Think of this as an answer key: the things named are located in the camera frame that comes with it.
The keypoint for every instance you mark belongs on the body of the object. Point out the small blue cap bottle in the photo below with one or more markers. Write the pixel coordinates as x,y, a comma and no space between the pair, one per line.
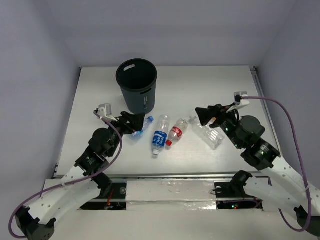
147,122

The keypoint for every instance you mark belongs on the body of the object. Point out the aluminium table front rail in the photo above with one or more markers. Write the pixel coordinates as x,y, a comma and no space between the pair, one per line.
208,175

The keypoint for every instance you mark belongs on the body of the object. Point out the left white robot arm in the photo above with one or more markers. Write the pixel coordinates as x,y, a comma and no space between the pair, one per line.
84,181

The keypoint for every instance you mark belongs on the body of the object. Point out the aluminium table rail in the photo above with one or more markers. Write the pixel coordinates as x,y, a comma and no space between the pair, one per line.
208,175
258,86

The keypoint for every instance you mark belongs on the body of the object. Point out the aluminium table right rail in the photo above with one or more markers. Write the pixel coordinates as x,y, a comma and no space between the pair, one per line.
258,86

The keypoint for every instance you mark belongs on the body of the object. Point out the dark grey plastic bin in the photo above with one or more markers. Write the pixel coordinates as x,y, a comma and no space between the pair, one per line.
137,80

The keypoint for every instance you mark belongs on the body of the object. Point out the blue label clear bottle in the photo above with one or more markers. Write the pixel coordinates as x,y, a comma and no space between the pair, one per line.
160,135

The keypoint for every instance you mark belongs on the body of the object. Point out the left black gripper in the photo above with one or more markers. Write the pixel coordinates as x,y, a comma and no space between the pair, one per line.
125,122

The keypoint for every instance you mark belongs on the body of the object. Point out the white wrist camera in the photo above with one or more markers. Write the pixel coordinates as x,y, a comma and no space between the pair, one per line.
239,101
104,112

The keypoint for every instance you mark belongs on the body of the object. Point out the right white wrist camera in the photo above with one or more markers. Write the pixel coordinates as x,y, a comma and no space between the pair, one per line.
239,101

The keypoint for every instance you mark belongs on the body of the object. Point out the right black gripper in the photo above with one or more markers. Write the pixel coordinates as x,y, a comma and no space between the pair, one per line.
219,110

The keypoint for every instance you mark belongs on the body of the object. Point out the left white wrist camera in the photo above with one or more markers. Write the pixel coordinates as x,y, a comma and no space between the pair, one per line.
104,112

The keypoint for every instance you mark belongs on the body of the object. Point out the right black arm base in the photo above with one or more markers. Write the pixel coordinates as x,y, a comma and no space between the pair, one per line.
231,195

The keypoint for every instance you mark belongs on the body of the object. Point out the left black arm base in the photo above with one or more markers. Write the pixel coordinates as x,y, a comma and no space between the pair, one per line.
114,199

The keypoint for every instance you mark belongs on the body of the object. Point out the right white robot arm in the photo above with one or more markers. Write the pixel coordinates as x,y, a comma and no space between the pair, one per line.
299,198

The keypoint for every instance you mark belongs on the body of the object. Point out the clear ribbed unlabelled bottle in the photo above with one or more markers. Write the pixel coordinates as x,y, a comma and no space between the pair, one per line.
209,135

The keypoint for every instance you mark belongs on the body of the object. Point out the red label clear bottle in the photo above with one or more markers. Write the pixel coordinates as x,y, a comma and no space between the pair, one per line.
176,132

